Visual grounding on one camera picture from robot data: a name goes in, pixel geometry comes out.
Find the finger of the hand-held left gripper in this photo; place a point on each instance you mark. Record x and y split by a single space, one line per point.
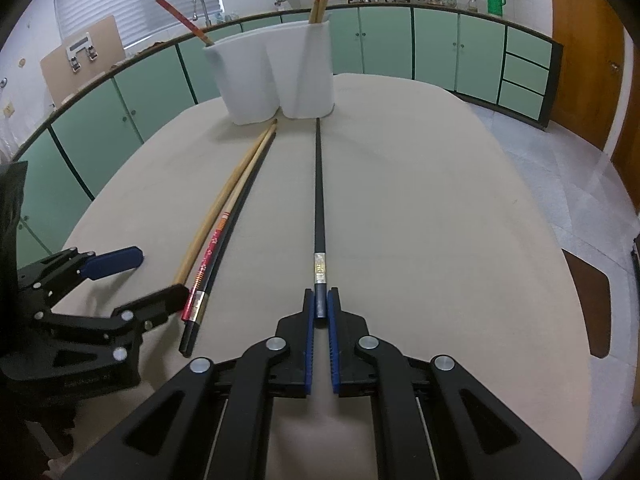
160 302
117 260

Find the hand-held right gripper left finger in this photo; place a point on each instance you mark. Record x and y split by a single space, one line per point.
311 340

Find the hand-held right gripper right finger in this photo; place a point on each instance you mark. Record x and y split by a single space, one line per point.
332 340

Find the black chopstick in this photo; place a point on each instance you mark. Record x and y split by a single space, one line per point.
318 210
188 337

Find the plain wooden chopstick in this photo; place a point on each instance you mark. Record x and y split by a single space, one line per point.
196 246

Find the white plastic utensil holder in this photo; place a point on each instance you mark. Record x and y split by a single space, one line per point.
300 75

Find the brown board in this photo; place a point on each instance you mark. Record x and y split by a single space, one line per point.
100 70

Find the white device on board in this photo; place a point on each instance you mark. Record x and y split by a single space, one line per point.
80 42

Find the metal kitchen faucet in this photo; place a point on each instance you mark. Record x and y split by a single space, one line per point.
206 15

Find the brown chair seat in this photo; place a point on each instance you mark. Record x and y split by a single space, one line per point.
590 300

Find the metal kettle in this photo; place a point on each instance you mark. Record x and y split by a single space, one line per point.
279 4

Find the green base cabinets with counter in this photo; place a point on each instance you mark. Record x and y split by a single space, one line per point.
435 45

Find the wooden door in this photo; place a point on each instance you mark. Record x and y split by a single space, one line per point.
580 60

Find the yellow wall socket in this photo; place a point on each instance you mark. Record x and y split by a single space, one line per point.
7 110

